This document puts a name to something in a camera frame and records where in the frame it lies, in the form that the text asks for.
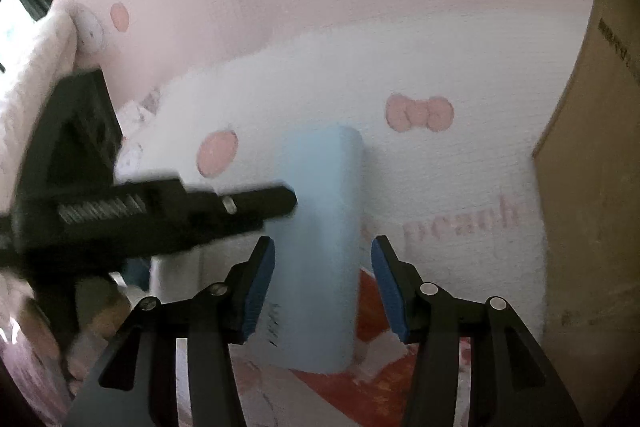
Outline white fluffy blanket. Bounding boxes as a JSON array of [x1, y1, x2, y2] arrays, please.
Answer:
[[0, 7, 81, 218]]

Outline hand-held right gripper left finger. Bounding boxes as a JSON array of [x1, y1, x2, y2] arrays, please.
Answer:
[[65, 236, 277, 427]]

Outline brown cardboard box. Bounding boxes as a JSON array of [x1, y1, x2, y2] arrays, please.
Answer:
[[532, 0, 640, 408]]

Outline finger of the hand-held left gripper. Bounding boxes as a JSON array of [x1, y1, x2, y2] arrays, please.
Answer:
[[112, 177, 299, 258]]

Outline person's left hand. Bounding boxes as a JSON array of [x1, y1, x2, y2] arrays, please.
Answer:
[[70, 279, 133, 358]]

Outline person's left forearm pink sleeve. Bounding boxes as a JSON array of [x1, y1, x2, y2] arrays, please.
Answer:
[[0, 332, 71, 423]]

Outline red booklet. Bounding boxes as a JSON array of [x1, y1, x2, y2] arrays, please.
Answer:
[[287, 269, 471, 427]]

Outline light blue box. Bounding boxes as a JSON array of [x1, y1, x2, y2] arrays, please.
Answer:
[[257, 124, 365, 373]]

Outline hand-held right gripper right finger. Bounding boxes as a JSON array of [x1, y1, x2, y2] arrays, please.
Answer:
[[371, 234, 586, 427]]

